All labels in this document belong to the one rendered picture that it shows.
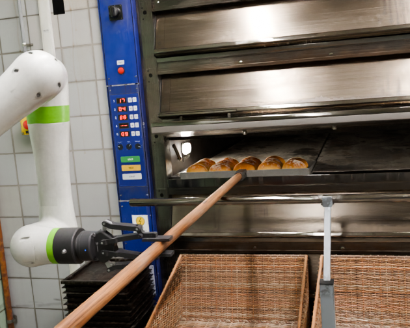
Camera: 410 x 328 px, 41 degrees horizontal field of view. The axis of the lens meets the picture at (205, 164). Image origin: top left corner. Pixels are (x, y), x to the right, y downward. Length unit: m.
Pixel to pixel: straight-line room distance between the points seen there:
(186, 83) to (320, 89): 0.56
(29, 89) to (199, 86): 1.10
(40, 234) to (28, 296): 1.45
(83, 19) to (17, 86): 1.20
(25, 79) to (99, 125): 1.17
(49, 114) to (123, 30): 0.96
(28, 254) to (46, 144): 0.29
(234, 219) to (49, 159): 1.05
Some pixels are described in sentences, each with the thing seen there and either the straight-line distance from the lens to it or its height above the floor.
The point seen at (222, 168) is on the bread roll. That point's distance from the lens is 2.32.
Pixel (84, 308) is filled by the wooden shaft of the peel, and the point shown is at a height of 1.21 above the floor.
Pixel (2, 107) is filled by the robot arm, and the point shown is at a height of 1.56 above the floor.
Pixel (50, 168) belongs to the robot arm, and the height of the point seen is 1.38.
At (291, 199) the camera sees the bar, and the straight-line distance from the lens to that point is 1.89.
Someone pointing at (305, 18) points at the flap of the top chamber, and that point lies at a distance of 2.23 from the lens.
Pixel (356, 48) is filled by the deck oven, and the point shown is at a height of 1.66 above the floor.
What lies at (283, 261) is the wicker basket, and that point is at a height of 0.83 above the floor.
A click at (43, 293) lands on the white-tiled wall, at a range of 2.83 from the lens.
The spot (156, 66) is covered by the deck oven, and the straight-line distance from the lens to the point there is 2.36.
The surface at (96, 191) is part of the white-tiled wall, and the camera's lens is 2.53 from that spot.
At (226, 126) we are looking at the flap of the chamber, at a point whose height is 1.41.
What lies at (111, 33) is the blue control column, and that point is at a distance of 2.41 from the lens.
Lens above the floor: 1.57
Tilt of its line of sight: 8 degrees down
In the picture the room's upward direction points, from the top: 5 degrees counter-clockwise
